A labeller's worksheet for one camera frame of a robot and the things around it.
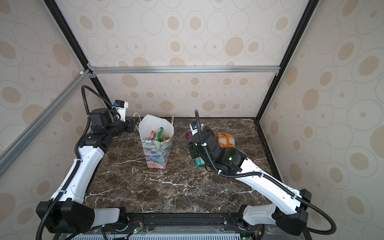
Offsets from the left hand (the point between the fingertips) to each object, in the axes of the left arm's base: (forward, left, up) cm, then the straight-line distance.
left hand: (141, 115), depth 72 cm
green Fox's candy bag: (+3, -5, -19) cm, 20 cm away
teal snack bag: (-8, -29, -33) cm, 45 cm away
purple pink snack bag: (+13, -22, -33) cm, 42 cm away
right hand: (-12, -26, -3) cm, 29 cm away
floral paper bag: (+3, -3, -19) cm, 20 cm away
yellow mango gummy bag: (+3, -7, -24) cm, 25 cm away
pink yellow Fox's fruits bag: (+5, 0, -23) cm, 24 cm away
